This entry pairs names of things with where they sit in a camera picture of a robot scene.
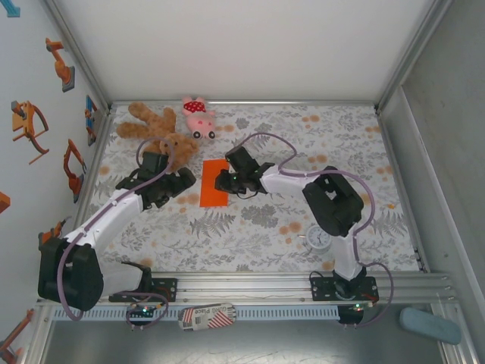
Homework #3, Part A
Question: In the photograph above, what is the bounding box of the orange paper sheet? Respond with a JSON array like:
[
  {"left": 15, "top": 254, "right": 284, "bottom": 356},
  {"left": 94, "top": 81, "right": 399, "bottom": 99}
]
[{"left": 199, "top": 158, "right": 230, "bottom": 208}]

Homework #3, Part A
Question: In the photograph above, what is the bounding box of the brown teddy bear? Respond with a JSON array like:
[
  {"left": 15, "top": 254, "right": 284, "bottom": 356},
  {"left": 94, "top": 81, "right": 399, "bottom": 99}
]
[{"left": 115, "top": 101, "right": 200, "bottom": 175}]

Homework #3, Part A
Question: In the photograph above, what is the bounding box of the floral table mat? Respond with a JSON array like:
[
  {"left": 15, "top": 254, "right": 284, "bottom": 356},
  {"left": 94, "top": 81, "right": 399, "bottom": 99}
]
[{"left": 71, "top": 104, "right": 427, "bottom": 273}]

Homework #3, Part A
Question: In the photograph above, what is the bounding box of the pink plush toy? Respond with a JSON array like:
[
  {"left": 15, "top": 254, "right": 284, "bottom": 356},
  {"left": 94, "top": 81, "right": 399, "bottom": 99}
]
[{"left": 180, "top": 95, "right": 217, "bottom": 140}]

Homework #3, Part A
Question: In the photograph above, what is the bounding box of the thin aluminium crossbar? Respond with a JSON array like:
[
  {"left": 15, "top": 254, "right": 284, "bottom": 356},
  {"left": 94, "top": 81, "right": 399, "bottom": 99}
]
[{"left": 109, "top": 99, "right": 380, "bottom": 107}]

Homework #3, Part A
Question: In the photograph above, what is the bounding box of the small white alarm clock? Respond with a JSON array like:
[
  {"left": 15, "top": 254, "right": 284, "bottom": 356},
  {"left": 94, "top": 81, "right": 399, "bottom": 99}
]
[{"left": 299, "top": 224, "right": 333, "bottom": 256}]

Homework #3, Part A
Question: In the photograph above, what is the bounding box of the red white striped label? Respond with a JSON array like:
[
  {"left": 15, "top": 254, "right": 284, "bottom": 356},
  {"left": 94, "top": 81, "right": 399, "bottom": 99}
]
[{"left": 177, "top": 302, "right": 238, "bottom": 334}]

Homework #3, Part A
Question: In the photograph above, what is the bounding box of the blue oblong pad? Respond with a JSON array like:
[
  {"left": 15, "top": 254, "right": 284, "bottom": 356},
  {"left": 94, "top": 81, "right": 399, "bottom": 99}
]
[{"left": 399, "top": 306, "right": 462, "bottom": 345}]

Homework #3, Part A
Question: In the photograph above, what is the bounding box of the thin black camera cable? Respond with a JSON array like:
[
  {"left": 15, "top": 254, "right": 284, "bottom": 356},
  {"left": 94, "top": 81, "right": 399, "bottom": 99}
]
[{"left": 230, "top": 187, "right": 264, "bottom": 200}]

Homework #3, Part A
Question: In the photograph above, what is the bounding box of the blue and orange wall sticker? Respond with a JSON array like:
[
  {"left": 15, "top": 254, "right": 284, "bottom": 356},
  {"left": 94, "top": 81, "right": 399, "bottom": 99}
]
[{"left": 85, "top": 94, "right": 100, "bottom": 147}]

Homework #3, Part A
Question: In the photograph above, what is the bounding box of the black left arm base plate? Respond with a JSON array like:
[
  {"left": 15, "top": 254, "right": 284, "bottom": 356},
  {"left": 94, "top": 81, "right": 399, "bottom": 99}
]
[{"left": 108, "top": 278, "right": 179, "bottom": 303}]

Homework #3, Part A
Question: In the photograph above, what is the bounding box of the wide aluminium base rail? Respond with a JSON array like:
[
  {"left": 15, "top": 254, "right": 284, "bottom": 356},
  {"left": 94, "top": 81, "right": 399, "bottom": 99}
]
[{"left": 36, "top": 269, "right": 454, "bottom": 306}]

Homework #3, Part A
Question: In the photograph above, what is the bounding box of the white slotted cable duct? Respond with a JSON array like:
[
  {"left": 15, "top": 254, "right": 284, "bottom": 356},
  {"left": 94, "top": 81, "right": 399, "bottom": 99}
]
[{"left": 51, "top": 306, "right": 340, "bottom": 320}]

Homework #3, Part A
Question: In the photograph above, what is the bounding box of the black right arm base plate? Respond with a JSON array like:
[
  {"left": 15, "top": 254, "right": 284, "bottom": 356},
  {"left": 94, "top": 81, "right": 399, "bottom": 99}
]
[{"left": 309, "top": 275, "right": 380, "bottom": 303}]

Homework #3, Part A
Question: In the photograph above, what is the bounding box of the orange claw wall sticker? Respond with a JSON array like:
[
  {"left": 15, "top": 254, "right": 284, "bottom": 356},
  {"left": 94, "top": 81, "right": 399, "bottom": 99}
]
[{"left": 10, "top": 100, "right": 50, "bottom": 165}]

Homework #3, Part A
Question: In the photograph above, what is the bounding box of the aluminium frame post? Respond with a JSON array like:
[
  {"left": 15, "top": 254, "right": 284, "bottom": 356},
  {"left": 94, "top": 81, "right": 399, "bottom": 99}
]
[
  {"left": 374, "top": 0, "right": 454, "bottom": 115},
  {"left": 43, "top": 0, "right": 113, "bottom": 115}
]

